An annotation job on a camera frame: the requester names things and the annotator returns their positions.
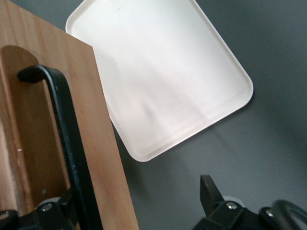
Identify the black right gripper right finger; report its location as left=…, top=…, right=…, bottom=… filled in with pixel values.
left=191, top=174, right=288, bottom=230

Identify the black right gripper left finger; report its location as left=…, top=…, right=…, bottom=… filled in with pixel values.
left=0, top=188, right=81, bottom=230

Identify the black metal drawer handle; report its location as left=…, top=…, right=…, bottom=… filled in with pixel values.
left=16, top=64, right=104, bottom=230

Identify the wooden box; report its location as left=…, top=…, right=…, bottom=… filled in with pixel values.
left=0, top=0, right=140, bottom=230

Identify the white plastic tray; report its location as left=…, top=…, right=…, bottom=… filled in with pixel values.
left=65, top=0, right=254, bottom=163

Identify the black cable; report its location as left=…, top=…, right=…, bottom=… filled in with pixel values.
left=271, top=199, right=307, bottom=230

